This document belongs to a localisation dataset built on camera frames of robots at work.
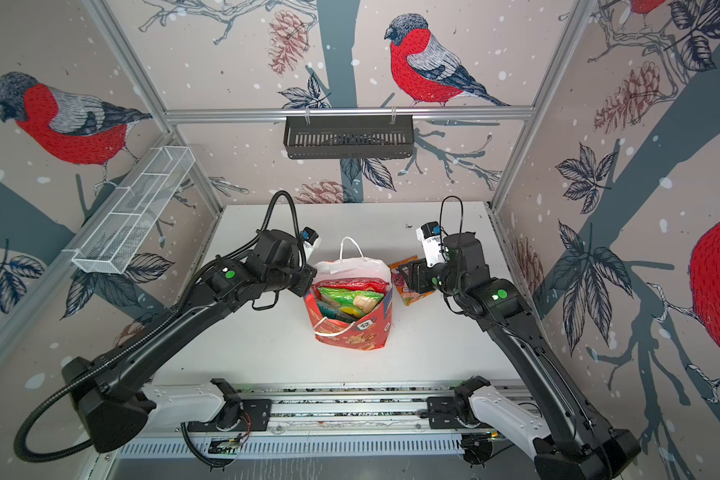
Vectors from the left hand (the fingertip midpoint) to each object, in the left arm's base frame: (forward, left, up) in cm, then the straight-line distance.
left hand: (313, 270), depth 73 cm
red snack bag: (-1, -9, -5) cm, 10 cm away
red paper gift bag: (-14, -6, -4) cm, 16 cm away
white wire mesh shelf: (+6, +49, +6) cm, 50 cm away
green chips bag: (-5, -9, -7) cm, 13 cm away
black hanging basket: (+55, -7, +4) cm, 56 cm away
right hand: (-1, -23, +3) cm, 23 cm away
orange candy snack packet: (+4, -27, -22) cm, 35 cm away
